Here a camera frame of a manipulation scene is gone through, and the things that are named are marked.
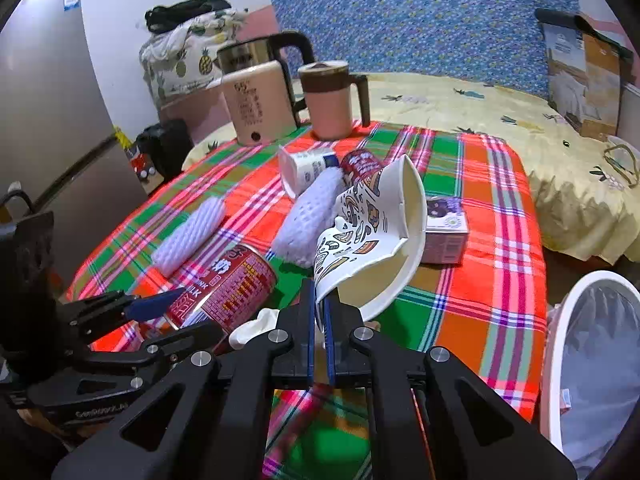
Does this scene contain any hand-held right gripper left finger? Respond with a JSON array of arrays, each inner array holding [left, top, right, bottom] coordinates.
[[52, 280, 316, 480]]

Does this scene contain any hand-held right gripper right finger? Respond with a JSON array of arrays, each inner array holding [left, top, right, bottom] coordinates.
[[322, 295, 576, 480]]

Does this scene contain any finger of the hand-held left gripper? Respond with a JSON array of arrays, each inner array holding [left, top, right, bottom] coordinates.
[[55, 287, 187, 346], [27, 322, 225, 409]]

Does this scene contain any white foam fruit net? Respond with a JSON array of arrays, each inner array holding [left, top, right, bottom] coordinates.
[[151, 197, 226, 277], [271, 167, 351, 268]]

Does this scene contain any red drink can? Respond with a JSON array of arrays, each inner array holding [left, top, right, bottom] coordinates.
[[339, 149, 383, 187], [164, 244, 278, 333]]

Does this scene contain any crushed patterned paper cup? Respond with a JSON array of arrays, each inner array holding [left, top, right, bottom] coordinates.
[[314, 154, 428, 322]]

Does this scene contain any small purple carton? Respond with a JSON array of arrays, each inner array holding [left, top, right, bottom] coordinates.
[[422, 196, 470, 265]]

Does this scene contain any white trash bin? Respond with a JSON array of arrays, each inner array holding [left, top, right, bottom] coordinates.
[[539, 270, 640, 480]]

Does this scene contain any crumpled white tissue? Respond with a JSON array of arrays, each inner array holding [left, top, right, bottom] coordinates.
[[229, 308, 281, 351]]

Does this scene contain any black backpack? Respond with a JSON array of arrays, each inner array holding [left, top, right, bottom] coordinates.
[[135, 119, 193, 186]]

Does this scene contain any silver refrigerator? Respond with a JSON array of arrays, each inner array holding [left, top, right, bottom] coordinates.
[[0, 0, 151, 281]]

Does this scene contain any white yogurt bottle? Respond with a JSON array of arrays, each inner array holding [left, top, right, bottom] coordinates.
[[277, 146, 342, 201]]

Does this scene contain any plaid tablecloth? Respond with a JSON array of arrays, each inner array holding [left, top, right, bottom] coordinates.
[[65, 121, 548, 480]]

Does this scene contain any beige electric kettle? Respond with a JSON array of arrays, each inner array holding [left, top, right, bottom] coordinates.
[[215, 31, 316, 147]]

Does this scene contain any pink mug with brown lid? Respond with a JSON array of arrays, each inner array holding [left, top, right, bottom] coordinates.
[[298, 60, 372, 141]]

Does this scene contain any pineapple print bedding pile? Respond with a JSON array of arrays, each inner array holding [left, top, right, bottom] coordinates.
[[139, 10, 248, 108]]

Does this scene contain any yellow pineapple print bed sheet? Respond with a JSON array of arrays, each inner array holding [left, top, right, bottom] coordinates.
[[181, 72, 640, 266]]

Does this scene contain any black bag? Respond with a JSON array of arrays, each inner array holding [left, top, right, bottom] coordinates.
[[145, 0, 233, 31]]

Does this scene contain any blue floral mattress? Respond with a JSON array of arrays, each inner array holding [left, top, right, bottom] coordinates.
[[264, 0, 581, 107]]

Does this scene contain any cardboard bedding box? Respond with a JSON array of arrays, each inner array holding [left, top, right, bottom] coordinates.
[[537, 12, 633, 142]]

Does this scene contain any white panel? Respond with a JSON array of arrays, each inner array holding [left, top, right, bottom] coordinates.
[[620, 82, 640, 138]]

